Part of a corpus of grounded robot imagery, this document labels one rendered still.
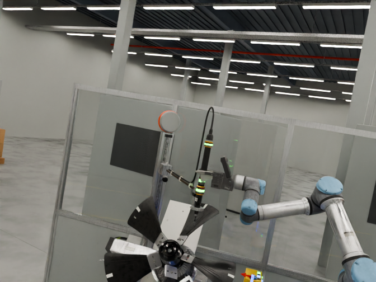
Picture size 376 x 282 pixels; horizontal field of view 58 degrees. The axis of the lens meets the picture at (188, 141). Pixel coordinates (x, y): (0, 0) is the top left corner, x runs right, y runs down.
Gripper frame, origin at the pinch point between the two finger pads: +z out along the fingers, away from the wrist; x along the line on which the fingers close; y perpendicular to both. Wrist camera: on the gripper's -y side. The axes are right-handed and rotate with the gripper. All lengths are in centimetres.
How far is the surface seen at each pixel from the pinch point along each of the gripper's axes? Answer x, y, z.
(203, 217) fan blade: 11.3, 27.6, -5.5
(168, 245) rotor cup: -4.1, 42.5, 8.1
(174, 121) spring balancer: 57, -22, 34
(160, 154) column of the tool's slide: 54, 2, 39
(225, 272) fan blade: -2, 50, -24
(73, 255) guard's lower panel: 70, 101, 104
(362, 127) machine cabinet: 226, -50, -127
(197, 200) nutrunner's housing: -2.2, 15.5, -2.9
